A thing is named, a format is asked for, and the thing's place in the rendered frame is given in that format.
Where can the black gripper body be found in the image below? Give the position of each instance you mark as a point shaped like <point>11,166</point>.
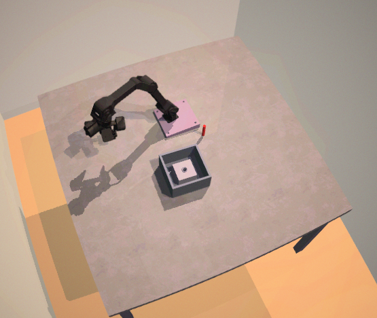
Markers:
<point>119,123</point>

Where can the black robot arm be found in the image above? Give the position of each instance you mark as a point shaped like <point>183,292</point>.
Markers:
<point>104,107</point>

